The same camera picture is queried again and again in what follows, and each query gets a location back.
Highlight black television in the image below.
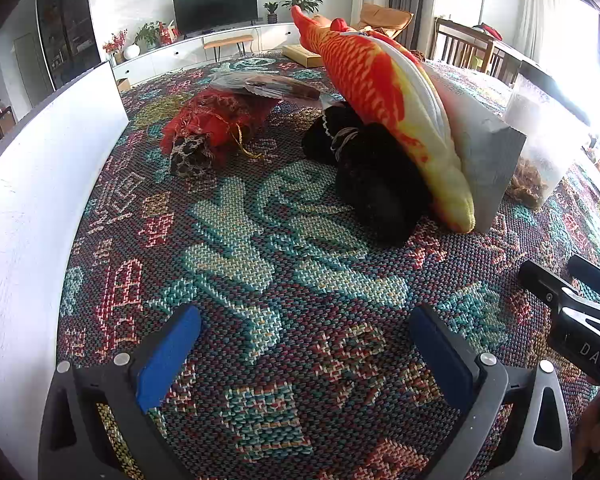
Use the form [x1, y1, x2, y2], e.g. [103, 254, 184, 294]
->
[173, 0, 259, 36]

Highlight clear jar with black lid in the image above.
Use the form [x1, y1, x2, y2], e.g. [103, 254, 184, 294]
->
[502, 60, 593, 208]

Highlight leopard print cloth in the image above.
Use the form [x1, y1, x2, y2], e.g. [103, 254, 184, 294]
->
[169, 132, 218, 178]

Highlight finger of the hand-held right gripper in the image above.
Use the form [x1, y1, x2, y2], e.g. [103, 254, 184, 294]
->
[567, 254, 600, 306]
[519, 259, 600, 346]

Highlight white storage box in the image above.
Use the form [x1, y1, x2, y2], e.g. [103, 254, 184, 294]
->
[0, 60, 131, 480]

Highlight wooden slatted chairs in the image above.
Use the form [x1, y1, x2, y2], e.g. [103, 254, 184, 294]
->
[432, 16, 521, 86]

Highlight black cloth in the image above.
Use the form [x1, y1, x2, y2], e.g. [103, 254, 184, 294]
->
[301, 102, 433, 247]

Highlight white sheer curtain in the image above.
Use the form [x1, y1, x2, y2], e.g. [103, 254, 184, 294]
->
[512, 0, 581, 61]

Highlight red cloth on chairs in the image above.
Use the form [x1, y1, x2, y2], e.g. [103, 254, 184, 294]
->
[472, 23, 503, 42]

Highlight white television cabinet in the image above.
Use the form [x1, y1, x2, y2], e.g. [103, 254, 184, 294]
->
[111, 22, 306, 86]

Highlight red mesh pouch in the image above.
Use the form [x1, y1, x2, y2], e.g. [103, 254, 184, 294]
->
[161, 87, 281, 163]

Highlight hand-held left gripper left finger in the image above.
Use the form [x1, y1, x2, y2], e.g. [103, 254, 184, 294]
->
[39, 304, 203, 480]

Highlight orange lounge chair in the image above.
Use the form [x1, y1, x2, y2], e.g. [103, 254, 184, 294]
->
[355, 2, 415, 43]

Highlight printed woven blanket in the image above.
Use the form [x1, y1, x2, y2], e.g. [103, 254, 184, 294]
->
[55, 55, 600, 480]

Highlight yellow flat box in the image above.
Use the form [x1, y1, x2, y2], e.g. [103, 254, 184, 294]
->
[281, 44, 326, 68]

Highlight orange fish plush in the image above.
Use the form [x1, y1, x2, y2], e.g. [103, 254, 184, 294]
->
[290, 5, 476, 234]

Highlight black display cabinet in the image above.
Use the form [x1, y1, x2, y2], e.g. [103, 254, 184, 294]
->
[35, 0, 103, 92]

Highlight red flowers in white vase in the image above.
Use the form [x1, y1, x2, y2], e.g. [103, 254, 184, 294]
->
[102, 29, 141, 63]

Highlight large green potted plant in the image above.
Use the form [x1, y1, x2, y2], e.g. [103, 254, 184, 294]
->
[280, 0, 323, 23]

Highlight clear plastic bag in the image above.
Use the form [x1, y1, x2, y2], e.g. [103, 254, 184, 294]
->
[210, 71, 341, 108]

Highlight bushy green potted plant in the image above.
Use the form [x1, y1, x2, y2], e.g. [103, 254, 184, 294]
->
[134, 21, 163, 51]

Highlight person's right hand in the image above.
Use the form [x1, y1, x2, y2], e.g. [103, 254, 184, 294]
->
[572, 390, 600, 476]

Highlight wooden bench with hairpin legs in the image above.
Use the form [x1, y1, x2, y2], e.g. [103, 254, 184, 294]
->
[203, 35, 255, 63]

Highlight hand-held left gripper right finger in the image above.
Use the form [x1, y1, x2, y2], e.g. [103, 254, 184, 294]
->
[408, 304, 573, 480]

